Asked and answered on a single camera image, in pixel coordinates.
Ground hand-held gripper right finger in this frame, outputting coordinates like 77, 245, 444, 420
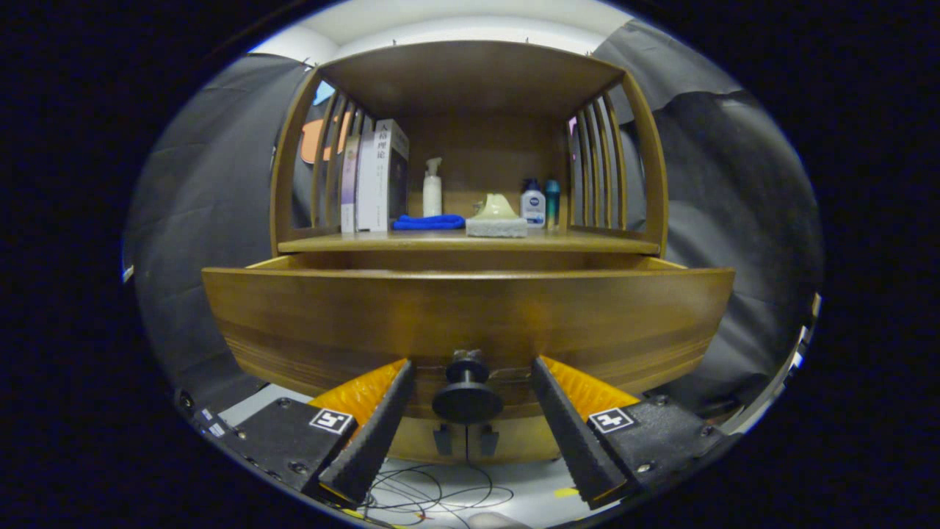
530, 356, 735, 509

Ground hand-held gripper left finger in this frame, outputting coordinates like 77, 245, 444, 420
209, 358, 416, 509

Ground black drawer knob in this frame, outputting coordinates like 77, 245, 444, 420
432, 349, 505, 425

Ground wooden drawer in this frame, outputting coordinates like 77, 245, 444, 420
202, 253, 735, 421

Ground wooden cabinet door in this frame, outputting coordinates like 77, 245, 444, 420
388, 419, 469, 462
469, 415, 566, 462

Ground wooden countertop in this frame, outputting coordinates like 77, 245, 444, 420
278, 228, 660, 256

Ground wooden cabinet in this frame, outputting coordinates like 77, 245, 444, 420
270, 40, 669, 464

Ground black floor device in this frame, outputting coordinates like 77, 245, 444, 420
176, 389, 230, 439

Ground blue folded cloth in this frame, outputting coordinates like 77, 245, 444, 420
391, 214, 466, 231

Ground white lotion bottle blue cap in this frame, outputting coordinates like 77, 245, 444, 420
520, 179, 546, 228

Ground white pump bottle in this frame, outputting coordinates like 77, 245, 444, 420
422, 156, 444, 218

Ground purple book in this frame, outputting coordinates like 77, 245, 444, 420
340, 134, 362, 234

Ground white book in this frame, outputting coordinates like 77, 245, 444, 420
356, 119, 410, 233

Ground black floor cables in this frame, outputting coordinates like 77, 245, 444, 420
364, 461, 515, 527

